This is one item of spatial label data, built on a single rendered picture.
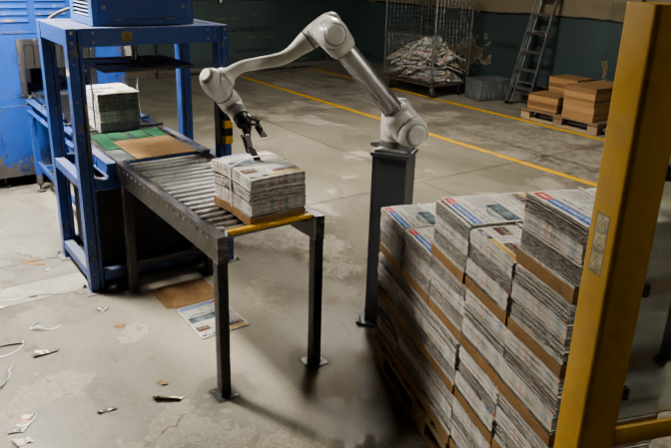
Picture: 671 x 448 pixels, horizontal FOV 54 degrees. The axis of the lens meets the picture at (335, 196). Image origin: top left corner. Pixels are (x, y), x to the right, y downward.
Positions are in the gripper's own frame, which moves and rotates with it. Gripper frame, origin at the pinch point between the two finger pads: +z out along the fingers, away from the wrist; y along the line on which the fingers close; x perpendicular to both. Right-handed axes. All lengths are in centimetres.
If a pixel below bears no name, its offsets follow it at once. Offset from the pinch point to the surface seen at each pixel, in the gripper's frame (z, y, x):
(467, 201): 83, -37, -40
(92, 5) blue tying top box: -140, 13, 32
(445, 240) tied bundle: 91, -26, -28
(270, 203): 23.6, 12.2, 3.6
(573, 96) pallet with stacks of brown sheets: -193, 188, -596
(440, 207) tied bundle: 80, -33, -31
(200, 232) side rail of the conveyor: 16.5, 31.4, 30.7
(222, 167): -5.4, 15.0, 13.4
